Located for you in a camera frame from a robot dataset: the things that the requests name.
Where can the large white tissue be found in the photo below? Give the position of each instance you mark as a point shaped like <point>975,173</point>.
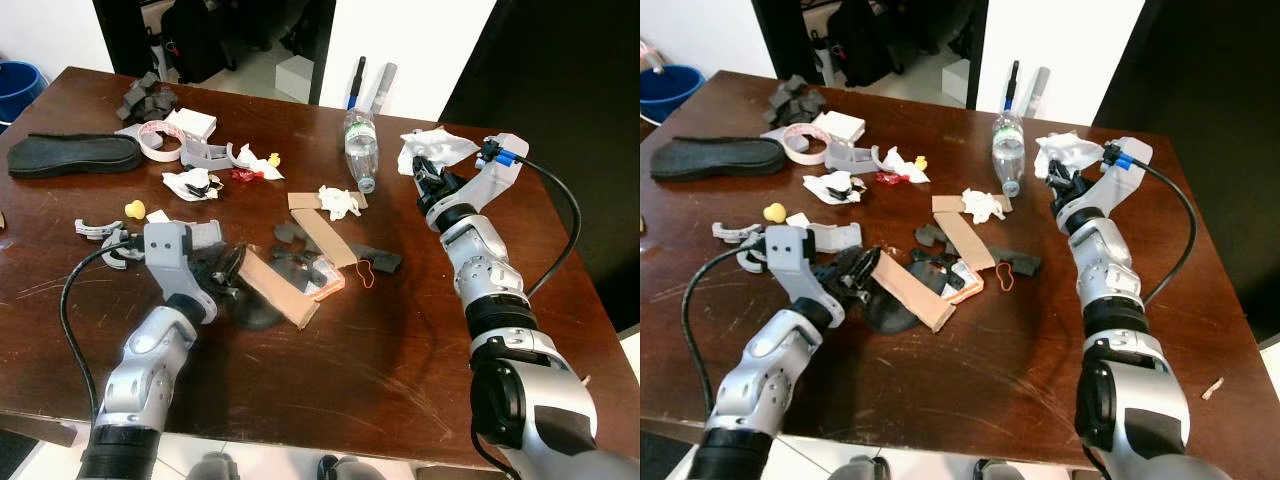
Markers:
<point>437,146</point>
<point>1070,150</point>

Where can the long brown cardboard strip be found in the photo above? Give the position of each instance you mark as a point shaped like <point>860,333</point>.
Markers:
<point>280,290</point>
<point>915,290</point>

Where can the black rubber pad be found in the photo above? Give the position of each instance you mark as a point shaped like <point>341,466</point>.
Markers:
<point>893,318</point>
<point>252,315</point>

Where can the grey plastic plate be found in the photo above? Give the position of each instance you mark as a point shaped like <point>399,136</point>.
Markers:
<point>205,233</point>
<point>840,237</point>

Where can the clear plastic bottle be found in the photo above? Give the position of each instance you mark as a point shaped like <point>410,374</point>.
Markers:
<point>1008,152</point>
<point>360,150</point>

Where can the small black foam piece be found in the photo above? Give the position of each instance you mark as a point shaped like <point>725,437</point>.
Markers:
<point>930,236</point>
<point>290,233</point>

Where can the small white paper scrap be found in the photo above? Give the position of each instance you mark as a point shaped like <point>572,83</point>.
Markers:
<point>158,215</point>
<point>800,218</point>

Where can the small white crumpled tissue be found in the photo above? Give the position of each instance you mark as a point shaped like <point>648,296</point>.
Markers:
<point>983,205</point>
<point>338,203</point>

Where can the white black crumpled wrapper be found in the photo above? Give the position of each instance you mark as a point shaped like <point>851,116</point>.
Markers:
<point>835,186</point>
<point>192,184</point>

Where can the grey stick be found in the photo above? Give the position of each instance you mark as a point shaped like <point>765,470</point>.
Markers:
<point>1038,92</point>
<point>384,87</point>

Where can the red wrapper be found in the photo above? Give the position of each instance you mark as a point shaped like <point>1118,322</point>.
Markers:
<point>890,178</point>
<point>243,175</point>

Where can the long black foam piece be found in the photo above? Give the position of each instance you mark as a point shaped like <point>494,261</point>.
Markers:
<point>1020,265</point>
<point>375,259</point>

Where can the bent brown cardboard strip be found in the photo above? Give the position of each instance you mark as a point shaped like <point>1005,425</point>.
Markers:
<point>967,240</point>
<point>322,235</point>

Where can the orange white packet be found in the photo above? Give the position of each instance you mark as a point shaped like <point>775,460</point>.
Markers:
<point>328,285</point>
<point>968,283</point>

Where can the small yellow figure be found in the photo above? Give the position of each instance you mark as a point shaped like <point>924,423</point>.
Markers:
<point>133,209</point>
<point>773,212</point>

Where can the black stick blue band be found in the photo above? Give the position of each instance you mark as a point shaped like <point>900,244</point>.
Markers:
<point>357,85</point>
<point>1012,88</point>

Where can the white wrapper yellow bit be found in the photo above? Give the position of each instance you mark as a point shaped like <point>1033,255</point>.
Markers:
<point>255,163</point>
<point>903,166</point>

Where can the red rubber band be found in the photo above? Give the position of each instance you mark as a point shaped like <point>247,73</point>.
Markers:
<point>1006,278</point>
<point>366,274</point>

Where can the white pink tape roll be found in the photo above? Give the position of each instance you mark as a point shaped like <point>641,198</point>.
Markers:
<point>797,150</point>
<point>152,147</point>

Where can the white flat box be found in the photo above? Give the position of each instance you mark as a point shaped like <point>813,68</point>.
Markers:
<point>840,127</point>
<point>192,124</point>

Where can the black door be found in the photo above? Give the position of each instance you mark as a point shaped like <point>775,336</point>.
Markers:
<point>1200,80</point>
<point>540,60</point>

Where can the dark wooden table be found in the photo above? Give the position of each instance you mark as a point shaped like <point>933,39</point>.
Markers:
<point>400,350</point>
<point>1010,370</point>

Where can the grey robot left leg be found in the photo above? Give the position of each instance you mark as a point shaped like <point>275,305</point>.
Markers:
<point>212,467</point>
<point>860,469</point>

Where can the grey robot leg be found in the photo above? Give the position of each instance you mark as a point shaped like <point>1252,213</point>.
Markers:
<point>345,469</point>
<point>860,469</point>
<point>1000,470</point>
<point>212,467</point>

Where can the dark grey foam pieces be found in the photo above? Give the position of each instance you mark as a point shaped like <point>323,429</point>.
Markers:
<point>795,100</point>
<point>148,98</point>

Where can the grey robot right leg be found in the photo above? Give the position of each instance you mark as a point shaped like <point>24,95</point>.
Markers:
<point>345,469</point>
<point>1000,470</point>

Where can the black backpack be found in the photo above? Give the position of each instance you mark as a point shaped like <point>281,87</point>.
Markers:
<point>195,40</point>
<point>860,40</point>

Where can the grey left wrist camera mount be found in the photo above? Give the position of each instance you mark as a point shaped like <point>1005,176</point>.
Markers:
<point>168,255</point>
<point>795,265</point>

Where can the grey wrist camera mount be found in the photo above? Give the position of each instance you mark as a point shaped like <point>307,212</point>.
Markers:
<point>1127,182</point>
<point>795,265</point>
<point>168,255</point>
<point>497,178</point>

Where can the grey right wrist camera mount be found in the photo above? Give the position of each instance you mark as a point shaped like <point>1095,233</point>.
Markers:
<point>497,178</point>
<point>1127,182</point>

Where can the black plastic frame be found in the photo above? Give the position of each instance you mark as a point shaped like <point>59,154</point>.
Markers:
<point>943,272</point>
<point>300,266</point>

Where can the grey plastic bracket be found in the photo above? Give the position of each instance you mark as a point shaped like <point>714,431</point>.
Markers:
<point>855,158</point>
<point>205,154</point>

